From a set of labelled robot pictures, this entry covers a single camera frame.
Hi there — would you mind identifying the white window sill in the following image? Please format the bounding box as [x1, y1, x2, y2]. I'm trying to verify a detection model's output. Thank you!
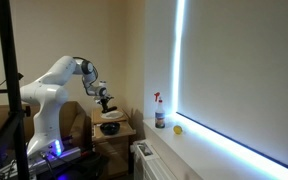
[143, 112, 288, 180]

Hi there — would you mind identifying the dark round bowl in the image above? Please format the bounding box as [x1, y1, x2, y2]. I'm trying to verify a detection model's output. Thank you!
[99, 121, 121, 136]

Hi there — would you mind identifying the yellow lemon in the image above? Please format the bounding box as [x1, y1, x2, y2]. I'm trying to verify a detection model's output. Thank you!
[172, 124, 184, 136]

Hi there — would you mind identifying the black board eraser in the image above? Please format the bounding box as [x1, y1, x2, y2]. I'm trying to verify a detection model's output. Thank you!
[101, 105, 118, 114]

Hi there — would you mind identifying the white plate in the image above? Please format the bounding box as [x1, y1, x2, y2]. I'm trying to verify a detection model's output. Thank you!
[100, 110, 124, 120]

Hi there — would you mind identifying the spray bottle with red trigger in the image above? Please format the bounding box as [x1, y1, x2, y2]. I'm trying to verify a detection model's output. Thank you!
[153, 91, 166, 129]

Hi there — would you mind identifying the grey window blind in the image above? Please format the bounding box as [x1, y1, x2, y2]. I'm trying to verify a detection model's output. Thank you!
[177, 0, 288, 175]

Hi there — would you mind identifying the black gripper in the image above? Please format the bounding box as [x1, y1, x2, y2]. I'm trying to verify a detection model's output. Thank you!
[95, 95, 115, 109]

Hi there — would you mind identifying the black tripod stand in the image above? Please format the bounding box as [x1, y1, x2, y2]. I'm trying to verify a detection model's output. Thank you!
[0, 0, 30, 180]

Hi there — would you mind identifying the white ribbed radiator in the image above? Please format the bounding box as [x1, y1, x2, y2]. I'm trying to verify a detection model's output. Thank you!
[132, 139, 185, 180]

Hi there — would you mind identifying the black robot mount table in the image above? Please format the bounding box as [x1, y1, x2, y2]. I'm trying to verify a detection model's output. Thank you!
[0, 146, 97, 180]

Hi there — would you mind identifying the light wooden cabinet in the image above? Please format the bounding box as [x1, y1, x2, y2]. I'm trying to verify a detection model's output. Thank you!
[91, 107, 132, 178]

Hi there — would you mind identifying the brown leather armchair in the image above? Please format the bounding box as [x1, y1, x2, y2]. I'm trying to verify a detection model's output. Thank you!
[0, 100, 92, 158]

